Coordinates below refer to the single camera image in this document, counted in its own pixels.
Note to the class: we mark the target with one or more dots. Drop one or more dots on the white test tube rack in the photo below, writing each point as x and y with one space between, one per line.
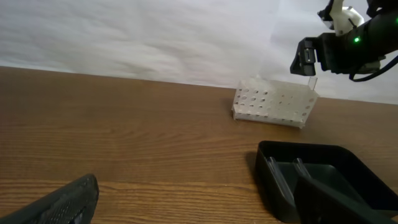
270 102

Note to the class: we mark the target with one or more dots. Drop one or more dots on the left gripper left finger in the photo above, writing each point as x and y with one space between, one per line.
62 205

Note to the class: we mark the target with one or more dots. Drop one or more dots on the black tray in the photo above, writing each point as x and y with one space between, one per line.
311 151

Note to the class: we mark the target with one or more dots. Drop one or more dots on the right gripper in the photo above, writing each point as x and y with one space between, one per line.
339 53

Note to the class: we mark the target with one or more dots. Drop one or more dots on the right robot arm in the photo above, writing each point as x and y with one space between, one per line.
345 18

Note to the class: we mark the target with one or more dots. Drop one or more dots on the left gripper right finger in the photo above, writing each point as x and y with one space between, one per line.
326 205

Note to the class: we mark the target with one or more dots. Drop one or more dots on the clear test tube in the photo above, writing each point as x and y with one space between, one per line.
301 166
280 180
312 83

